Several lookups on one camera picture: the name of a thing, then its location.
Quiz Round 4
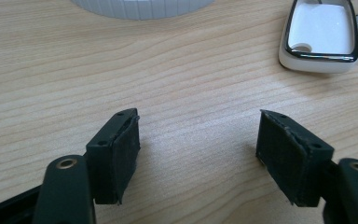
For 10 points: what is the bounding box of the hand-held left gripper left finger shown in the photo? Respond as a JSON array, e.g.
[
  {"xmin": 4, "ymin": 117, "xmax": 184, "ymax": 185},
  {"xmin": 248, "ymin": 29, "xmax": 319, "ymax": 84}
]
[{"xmin": 85, "ymin": 107, "xmax": 142, "ymax": 206}]

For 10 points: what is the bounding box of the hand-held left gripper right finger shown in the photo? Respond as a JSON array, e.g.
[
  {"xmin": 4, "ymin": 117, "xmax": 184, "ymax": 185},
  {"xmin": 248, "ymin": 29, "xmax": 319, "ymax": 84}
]
[{"xmin": 255, "ymin": 109, "xmax": 336, "ymax": 208}]

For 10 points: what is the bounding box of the white case with chrome rim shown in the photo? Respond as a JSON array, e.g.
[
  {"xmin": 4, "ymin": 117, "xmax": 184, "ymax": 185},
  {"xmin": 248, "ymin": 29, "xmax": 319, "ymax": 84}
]
[{"xmin": 278, "ymin": 0, "xmax": 358, "ymax": 75}]

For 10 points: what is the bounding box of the white ribbed round container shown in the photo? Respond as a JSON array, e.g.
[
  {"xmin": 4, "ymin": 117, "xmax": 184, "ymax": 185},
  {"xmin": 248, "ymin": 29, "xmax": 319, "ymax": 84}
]
[{"xmin": 70, "ymin": 0, "xmax": 216, "ymax": 21}]

